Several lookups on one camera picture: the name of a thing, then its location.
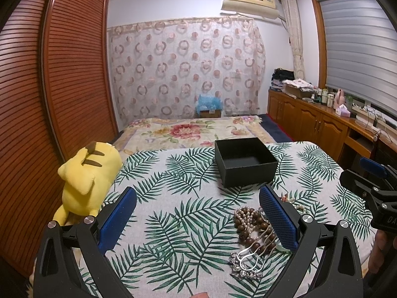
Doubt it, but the brown wooden bead bracelet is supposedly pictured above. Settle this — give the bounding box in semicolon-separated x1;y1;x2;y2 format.
233;208;279;255

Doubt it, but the white pearl necklace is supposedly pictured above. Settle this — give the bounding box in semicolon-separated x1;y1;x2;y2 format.
233;206;308;248

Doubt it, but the black square jewelry box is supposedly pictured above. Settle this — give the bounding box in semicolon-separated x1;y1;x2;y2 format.
215;137;279;188

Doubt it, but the right hand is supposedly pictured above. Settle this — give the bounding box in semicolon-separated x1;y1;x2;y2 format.
368;230;397;274

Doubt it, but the wooden sideboard cabinet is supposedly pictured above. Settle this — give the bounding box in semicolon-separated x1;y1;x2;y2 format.
267;90;396;169

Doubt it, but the pink tissue box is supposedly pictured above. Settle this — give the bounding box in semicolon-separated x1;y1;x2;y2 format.
335;104;351;118

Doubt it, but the palm leaf print cloth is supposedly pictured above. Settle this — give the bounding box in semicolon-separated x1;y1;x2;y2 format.
104;141;375;297

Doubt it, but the floral bed quilt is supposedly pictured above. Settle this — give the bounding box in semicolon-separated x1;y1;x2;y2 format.
114;116;275;161

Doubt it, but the grey window roller blind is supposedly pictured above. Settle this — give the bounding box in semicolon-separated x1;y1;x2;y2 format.
316;0;396;115

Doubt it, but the stack of folded clothes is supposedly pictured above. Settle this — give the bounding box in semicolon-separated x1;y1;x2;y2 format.
270;68;295;92

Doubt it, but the brown louvered wardrobe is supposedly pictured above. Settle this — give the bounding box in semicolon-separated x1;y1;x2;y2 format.
1;0;118;276

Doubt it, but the blue bag on box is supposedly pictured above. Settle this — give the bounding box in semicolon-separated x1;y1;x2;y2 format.
196;94;223;114

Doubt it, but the pink circle pattern curtain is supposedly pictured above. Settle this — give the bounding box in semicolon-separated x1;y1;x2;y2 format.
108;17;266;124

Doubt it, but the cream side curtain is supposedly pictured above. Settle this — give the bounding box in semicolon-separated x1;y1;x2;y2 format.
281;0;305;79

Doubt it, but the wall air conditioner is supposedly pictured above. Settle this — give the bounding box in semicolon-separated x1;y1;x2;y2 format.
221;0;279;20

